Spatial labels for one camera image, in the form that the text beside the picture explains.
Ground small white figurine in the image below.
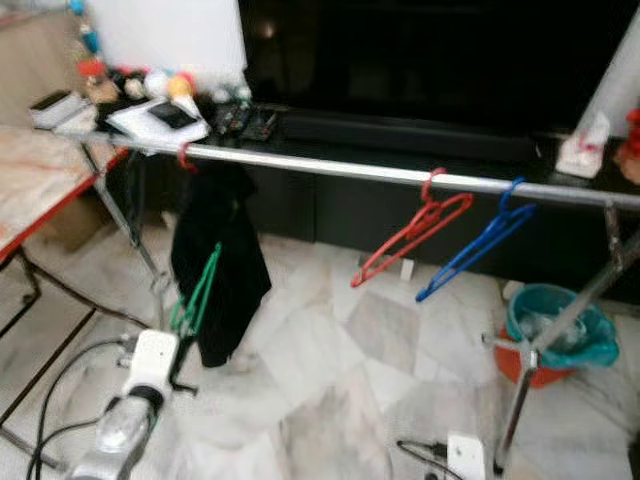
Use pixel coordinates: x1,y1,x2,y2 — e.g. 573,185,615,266
555,108,611,179

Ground black tablet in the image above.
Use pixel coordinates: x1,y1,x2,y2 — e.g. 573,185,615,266
148,100,199,129

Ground red plastic hanger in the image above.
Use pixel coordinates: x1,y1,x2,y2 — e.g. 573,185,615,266
350,167,474,289
175,140,199,173

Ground blue plastic hanger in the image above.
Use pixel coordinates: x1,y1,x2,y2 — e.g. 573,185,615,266
415,177,539,303

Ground red gift basket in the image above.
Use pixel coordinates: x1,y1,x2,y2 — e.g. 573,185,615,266
622,105,640,186

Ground white papers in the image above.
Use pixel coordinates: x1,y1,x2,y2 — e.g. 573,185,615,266
105,97,211,151

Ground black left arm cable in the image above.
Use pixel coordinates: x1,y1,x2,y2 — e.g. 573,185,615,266
25,338,131,480

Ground black flat television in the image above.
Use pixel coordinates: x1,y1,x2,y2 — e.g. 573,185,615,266
240,0,640,136

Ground green plastic hanger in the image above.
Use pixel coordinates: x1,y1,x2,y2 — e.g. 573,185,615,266
168,242,223,338

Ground red bin with green bag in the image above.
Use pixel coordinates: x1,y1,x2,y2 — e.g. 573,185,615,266
495,283,621,389

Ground orange round doll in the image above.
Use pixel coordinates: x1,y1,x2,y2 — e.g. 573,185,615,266
168,70,199,101

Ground marble top folding table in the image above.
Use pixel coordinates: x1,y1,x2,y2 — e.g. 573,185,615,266
0,125,141,471

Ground black hair round doll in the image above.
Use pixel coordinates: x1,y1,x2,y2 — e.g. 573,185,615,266
118,68,146,101

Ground plain black shirt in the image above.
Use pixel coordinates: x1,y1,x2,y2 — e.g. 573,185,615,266
170,160,273,368

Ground white round doll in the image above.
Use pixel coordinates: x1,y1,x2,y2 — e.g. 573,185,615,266
145,68,173,99

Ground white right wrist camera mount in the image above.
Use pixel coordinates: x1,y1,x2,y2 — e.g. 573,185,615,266
447,432,488,480

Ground gold trophy with blue ball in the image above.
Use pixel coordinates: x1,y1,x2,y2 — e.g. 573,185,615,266
68,0,106,61

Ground red lid jar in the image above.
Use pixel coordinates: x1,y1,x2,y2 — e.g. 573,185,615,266
80,58,119,104

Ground small white box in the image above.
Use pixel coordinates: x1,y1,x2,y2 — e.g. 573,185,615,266
30,90,89,131

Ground light wood cabinet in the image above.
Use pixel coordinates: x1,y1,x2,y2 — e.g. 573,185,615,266
0,10,91,126

